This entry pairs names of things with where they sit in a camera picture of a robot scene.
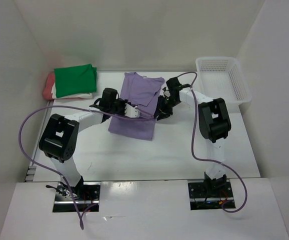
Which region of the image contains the cream white t shirt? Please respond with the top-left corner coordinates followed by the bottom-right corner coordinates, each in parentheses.
top-left (51, 83), bottom-right (93, 100)

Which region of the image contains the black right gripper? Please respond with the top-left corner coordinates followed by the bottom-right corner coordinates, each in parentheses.
top-left (153, 94), bottom-right (180, 121)

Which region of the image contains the purple t shirt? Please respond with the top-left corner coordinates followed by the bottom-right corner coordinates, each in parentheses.
top-left (108, 71), bottom-right (166, 142)

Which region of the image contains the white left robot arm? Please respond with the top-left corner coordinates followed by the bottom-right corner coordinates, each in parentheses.
top-left (38, 88), bottom-right (140, 200)

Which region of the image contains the white plastic basket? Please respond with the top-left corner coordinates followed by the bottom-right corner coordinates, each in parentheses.
top-left (195, 56), bottom-right (252, 106)

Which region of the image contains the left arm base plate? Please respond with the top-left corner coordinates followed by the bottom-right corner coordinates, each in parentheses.
top-left (45, 182), bottom-right (101, 213)

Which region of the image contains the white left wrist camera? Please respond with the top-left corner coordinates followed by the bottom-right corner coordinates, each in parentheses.
top-left (124, 103), bottom-right (140, 119)

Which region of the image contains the green t shirt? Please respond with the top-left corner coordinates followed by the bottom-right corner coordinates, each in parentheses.
top-left (54, 64), bottom-right (97, 98)

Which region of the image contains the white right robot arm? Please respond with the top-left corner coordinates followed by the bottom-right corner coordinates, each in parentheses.
top-left (154, 77), bottom-right (232, 197)

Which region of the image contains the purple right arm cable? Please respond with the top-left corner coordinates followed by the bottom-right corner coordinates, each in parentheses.
top-left (176, 71), bottom-right (249, 213)

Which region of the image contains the red t shirt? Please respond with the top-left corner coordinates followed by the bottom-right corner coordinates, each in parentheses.
top-left (42, 72), bottom-right (85, 101)

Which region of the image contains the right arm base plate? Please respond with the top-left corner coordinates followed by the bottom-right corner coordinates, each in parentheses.
top-left (187, 180), bottom-right (236, 211)

